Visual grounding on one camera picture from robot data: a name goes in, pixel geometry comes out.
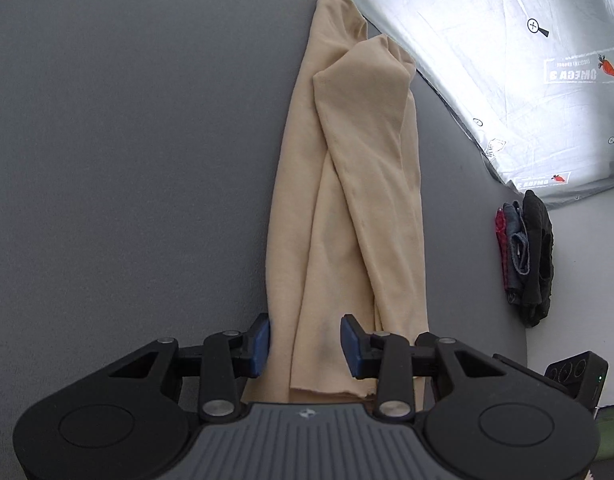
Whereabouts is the blue denim folded garment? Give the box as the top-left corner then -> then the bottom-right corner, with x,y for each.
503,200 -> 530,276

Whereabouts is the white carrot print sheet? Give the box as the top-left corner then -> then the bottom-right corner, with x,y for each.
352,0 -> 614,208

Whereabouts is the beige long sleeve shirt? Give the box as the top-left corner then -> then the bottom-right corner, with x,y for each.
245,0 -> 428,403

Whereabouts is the black folded garment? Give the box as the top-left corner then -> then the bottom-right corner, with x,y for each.
518,190 -> 554,327

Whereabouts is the red folded garment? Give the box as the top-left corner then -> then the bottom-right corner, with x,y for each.
494,208 -> 510,290

